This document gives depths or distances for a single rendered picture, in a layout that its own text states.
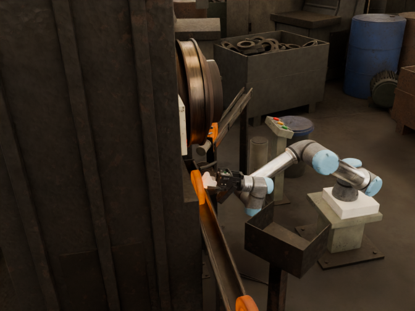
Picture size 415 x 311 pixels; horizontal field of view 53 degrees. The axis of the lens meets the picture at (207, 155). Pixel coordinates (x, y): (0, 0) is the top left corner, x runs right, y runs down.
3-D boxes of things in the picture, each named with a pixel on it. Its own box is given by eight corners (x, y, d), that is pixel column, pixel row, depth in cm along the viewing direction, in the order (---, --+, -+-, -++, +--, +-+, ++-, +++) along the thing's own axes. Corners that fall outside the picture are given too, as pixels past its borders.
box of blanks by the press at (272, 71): (244, 129, 418) (246, 53, 382) (206, 105, 483) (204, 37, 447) (323, 110, 460) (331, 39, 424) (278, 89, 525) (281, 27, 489)
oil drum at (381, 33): (357, 102, 480) (370, 22, 439) (333, 86, 531) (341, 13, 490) (403, 97, 491) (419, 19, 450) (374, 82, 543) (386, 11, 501)
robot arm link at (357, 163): (347, 173, 247) (351, 153, 240) (364, 184, 236) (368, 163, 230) (331, 178, 242) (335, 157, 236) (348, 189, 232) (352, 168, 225)
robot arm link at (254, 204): (250, 205, 205) (255, 186, 201) (262, 217, 196) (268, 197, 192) (236, 205, 202) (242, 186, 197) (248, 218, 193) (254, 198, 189)
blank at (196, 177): (196, 184, 174) (204, 182, 174) (189, 163, 186) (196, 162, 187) (198, 212, 182) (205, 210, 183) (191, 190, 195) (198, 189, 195)
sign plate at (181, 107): (181, 155, 143) (178, 106, 135) (170, 126, 166) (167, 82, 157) (188, 154, 144) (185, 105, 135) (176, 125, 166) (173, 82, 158)
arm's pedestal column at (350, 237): (349, 219, 283) (354, 187, 271) (384, 258, 248) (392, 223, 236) (294, 229, 275) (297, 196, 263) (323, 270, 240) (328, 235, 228)
